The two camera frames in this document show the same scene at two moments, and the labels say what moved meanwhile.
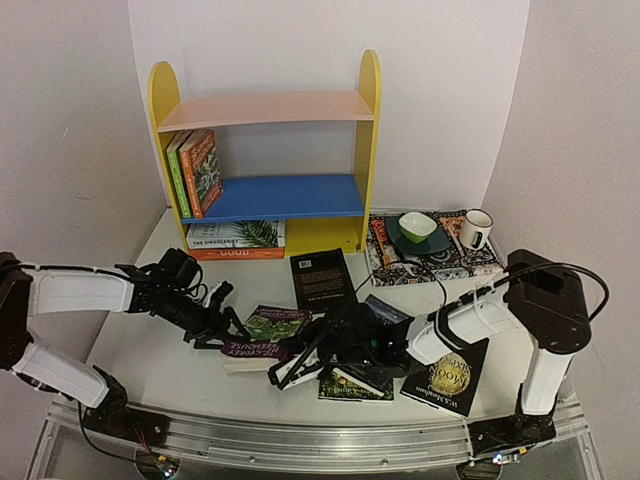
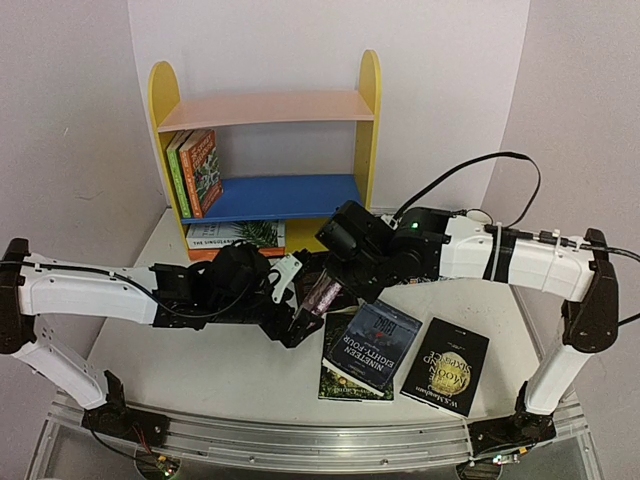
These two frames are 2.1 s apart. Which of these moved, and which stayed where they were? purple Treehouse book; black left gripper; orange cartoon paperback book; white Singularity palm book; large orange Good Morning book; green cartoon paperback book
Moved: black left gripper; purple Treehouse book
Stayed: white Singularity palm book; green cartoon paperback book; large orange Good Morning book; orange cartoon paperback book
